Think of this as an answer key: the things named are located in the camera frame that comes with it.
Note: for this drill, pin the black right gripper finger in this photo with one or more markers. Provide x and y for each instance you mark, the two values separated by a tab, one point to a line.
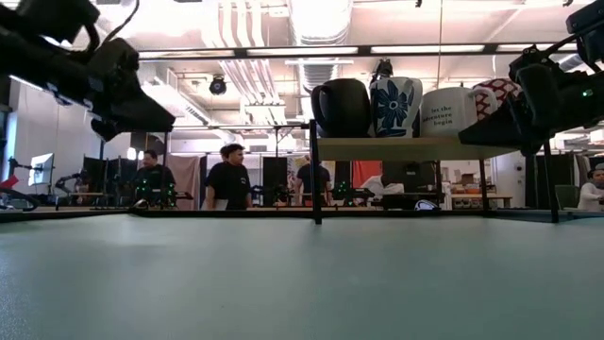
505	127
534	147

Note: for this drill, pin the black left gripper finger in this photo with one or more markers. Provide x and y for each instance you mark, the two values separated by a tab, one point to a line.
106	131
141	118

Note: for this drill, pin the red white patterned mug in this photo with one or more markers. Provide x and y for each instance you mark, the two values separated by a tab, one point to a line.
505	90

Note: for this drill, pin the white mug olive green inside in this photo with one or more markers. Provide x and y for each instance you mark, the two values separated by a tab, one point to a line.
448	96

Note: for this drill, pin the white mug blue floral pattern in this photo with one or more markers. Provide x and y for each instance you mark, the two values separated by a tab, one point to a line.
394	106

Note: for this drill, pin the black mug teal inside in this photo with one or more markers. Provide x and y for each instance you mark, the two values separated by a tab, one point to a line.
347	111

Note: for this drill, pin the green chair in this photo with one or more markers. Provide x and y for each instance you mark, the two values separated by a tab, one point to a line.
566	196

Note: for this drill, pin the person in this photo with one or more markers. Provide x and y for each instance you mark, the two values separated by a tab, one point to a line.
377	185
153	179
592	193
229	181
307	177

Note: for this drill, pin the wooden background bench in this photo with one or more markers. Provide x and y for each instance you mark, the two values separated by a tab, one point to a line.
481	197

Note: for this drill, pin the beige curtain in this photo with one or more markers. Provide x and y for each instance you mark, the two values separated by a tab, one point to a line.
184	179

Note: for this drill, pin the white background monitor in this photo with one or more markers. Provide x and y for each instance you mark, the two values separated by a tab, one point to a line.
41	169

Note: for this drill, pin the wooden shelf black legs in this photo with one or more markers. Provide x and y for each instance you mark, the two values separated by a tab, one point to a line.
401	148

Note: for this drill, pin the black ceiling mounted device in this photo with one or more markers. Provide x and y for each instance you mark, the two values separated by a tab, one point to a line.
383	70

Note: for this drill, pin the orange curtain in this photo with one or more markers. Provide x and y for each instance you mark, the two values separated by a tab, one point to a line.
365	172

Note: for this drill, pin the black partition panel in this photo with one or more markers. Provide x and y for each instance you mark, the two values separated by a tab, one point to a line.
274	179

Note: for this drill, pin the green table mat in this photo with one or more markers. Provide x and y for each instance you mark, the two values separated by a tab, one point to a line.
302	283

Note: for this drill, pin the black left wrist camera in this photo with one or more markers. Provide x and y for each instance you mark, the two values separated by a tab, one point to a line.
56	19

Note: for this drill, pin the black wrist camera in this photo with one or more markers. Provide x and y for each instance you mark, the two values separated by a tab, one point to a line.
56	19
590	19

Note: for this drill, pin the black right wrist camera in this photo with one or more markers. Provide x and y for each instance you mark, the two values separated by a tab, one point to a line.
590	19

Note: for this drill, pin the black ceiling camera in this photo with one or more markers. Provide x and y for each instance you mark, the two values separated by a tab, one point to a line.
217	86

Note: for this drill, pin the black aluminium table frame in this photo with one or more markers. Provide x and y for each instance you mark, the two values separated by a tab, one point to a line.
236	213

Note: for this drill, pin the silver ceiling duct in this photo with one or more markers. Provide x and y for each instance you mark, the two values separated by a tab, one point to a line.
321	23

